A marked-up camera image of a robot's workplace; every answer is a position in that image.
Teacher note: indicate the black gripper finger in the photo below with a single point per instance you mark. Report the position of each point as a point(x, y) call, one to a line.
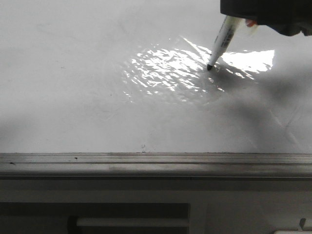
point(287, 17)

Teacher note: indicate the white whiteboard marker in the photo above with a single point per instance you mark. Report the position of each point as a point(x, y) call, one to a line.
point(223, 39)

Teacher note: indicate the red magnet with tape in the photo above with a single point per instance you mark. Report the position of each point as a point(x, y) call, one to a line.
point(251, 25)

